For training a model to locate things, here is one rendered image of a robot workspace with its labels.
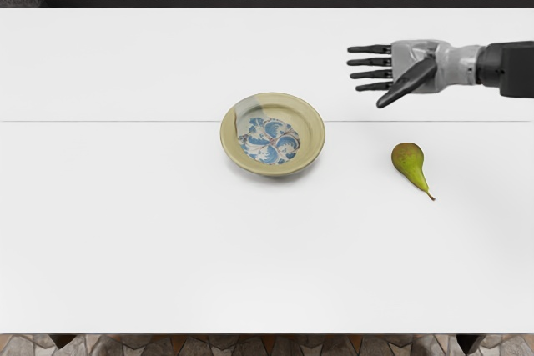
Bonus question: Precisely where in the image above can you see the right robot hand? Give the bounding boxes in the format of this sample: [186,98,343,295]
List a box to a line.
[346,38,481,109]

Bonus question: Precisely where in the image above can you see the olive plate with blue pattern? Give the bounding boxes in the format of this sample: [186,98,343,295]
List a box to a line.
[219,92,326,178]

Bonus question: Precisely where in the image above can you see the green pear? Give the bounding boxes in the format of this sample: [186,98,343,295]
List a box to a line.
[390,142,436,202]

